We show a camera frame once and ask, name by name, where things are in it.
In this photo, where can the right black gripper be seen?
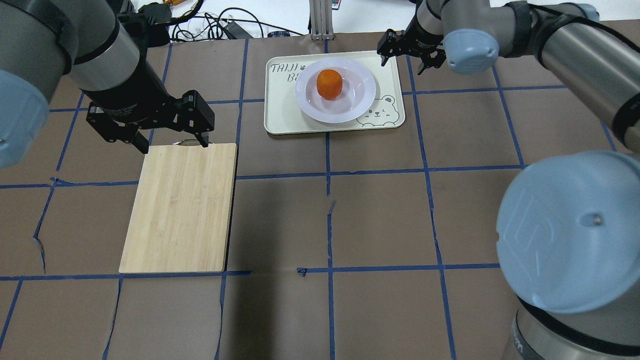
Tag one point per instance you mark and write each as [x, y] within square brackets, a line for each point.
[419, 41]

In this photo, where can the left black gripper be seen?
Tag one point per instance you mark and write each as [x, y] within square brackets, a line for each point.
[131, 104]

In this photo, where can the white round plate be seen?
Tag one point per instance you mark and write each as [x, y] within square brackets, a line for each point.
[358, 93]

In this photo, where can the orange fruit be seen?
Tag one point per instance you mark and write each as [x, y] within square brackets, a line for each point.
[329, 84]

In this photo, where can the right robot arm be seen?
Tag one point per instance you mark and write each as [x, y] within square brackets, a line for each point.
[568, 224]

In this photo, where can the cream bear tray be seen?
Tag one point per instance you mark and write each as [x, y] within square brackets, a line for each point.
[282, 116]

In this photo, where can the bamboo cutting board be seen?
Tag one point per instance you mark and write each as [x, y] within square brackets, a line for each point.
[181, 217]

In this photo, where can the aluminium frame post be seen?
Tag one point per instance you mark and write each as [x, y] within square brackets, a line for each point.
[321, 20]

